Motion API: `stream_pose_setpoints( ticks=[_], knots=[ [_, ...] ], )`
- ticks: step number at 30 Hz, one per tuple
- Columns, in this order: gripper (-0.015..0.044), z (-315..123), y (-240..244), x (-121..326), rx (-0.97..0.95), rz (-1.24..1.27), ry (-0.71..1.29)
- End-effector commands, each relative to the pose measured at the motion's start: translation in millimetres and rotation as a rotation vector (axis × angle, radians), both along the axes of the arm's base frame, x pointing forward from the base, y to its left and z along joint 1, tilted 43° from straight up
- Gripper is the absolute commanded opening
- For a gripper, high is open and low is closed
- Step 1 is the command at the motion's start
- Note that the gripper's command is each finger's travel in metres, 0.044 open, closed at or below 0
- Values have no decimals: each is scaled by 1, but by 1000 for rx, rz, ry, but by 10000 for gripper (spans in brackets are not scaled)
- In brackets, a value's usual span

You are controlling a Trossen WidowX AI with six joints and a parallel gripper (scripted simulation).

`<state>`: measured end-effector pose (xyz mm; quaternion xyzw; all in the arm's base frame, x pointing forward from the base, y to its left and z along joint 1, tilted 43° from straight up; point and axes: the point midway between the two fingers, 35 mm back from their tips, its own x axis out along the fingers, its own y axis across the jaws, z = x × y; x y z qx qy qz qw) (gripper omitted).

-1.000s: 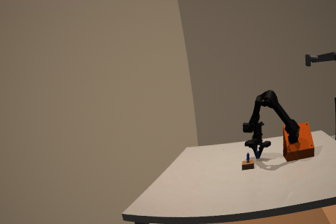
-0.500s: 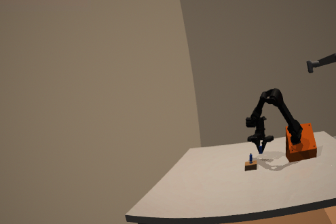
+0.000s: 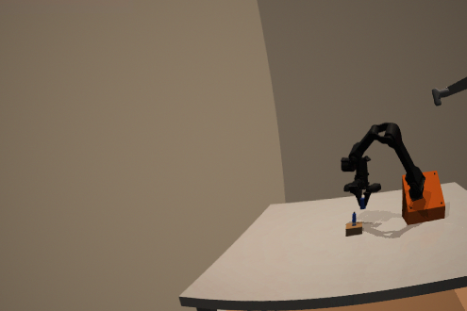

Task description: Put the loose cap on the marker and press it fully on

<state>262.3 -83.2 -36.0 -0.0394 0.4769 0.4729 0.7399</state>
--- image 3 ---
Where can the blue marker cap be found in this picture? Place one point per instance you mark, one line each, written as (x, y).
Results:
(362, 204)

